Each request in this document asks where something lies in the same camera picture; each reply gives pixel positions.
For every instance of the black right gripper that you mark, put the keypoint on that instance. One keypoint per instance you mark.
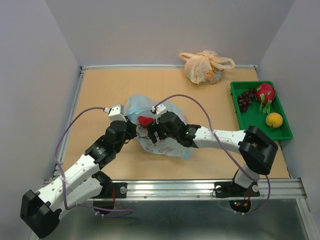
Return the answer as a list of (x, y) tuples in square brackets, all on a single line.
[(152, 128)]

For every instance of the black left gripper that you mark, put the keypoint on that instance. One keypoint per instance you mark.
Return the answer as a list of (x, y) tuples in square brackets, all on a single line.
[(131, 127)]

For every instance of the red round fruit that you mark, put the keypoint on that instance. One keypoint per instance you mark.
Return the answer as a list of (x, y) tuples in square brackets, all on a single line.
[(145, 120)]

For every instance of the blue printed plastic bag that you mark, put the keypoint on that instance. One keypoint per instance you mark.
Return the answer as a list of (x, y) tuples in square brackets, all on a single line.
[(139, 105)]

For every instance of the dark red grape bunch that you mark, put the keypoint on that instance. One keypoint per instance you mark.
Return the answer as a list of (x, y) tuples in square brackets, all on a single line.
[(246, 99)]

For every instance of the red green dragon fruit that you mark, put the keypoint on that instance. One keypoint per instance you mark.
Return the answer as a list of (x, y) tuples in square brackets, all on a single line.
[(265, 94)]

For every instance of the yellow round fruit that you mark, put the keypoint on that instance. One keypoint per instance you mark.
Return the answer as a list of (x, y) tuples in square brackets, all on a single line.
[(274, 120)]

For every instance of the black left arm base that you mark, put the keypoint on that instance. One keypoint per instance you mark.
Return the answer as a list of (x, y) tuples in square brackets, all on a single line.
[(105, 202)]

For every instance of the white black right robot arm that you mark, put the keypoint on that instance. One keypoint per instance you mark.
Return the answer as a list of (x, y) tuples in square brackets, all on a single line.
[(256, 148)]

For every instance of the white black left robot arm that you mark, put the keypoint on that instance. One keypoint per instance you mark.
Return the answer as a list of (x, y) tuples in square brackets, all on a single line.
[(42, 210)]

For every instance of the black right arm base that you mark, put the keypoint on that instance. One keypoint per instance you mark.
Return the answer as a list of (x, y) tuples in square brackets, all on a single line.
[(241, 197)]

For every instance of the orange knotted plastic bag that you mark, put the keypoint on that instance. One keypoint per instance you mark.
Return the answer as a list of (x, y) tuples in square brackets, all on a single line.
[(205, 67)]

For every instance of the green plastic tray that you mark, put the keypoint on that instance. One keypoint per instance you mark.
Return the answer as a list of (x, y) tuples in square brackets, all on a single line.
[(254, 117)]

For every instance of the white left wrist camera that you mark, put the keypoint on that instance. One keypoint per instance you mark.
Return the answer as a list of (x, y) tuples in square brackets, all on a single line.
[(116, 113)]

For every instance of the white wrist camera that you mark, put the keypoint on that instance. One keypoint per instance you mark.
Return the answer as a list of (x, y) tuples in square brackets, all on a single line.
[(158, 110), (116, 113)]

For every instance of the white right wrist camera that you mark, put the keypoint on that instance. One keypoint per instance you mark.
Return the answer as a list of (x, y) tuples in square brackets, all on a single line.
[(158, 110)]

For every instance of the aluminium frame rail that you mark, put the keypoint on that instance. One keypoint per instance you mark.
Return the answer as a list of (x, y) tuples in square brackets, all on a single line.
[(170, 197)]

